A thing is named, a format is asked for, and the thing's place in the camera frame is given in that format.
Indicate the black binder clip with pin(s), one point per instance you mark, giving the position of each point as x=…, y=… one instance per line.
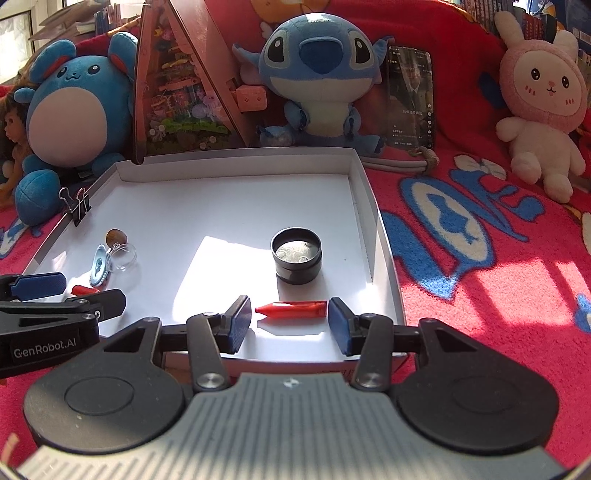
x=78, y=207

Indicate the black smartphone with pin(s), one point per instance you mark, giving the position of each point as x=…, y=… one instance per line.
x=411, y=97

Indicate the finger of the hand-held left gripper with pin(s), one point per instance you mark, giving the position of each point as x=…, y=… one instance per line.
x=39, y=285
x=108, y=304

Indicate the small red cap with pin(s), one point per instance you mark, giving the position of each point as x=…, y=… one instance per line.
x=85, y=290

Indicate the stack of papers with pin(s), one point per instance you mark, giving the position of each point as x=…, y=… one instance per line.
x=69, y=27

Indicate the blue cat plush toy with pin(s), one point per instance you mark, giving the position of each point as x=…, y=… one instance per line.
x=69, y=115

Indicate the row of books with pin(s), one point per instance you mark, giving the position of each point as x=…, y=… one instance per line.
x=531, y=21

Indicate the brown wooden bead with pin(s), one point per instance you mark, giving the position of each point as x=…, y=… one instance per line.
x=117, y=237

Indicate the triangular miniature house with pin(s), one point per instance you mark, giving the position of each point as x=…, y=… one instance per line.
x=180, y=92

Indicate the pink bunny plush toy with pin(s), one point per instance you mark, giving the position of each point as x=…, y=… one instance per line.
x=540, y=83

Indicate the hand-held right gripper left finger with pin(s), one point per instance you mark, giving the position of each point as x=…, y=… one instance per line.
x=238, y=325

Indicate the blue alien plush toy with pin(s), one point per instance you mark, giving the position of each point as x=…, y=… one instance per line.
x=318, y=69

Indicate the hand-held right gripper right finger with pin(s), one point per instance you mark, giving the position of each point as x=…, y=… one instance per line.
x=339, y=325

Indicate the blue oval clip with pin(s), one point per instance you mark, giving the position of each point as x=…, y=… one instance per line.
x=99, y=267

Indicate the white cardboard box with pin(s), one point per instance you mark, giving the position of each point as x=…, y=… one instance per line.
x=207, y=221

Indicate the small pink box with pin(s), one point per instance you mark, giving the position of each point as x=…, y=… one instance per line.
x=251, y=99

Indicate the window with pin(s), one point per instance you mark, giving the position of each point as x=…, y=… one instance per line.
x=16, y=37

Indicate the brown-haired doll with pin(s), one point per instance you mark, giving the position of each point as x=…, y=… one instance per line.
x=14, y=138

